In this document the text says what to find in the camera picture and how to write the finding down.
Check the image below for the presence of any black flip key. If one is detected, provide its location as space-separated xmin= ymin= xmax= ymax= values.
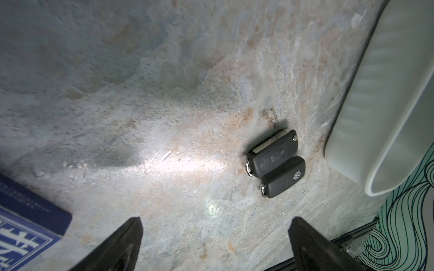
xmin=245 ymin=128 xmax=298 ymax=178

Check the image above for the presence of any black VW key centre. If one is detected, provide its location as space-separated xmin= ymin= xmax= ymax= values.
xmin=261 ymin=157 xmax=306 ymax=198

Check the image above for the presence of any white storage box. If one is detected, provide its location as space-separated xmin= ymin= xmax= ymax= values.
xmin=325 ymin=1 xmax=434 ymax=196

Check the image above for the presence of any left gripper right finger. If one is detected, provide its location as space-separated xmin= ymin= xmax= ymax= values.
xmin=288 ymin=217 xmax=364 ymax=271

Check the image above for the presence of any blue playing card box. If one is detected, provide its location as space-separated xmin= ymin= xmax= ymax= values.
xmin=1 ymin=176 xmax=72 ymax=271

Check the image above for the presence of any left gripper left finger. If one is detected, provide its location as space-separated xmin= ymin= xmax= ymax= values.
xmin=71 ymin=217 xmax=144 ymax=271

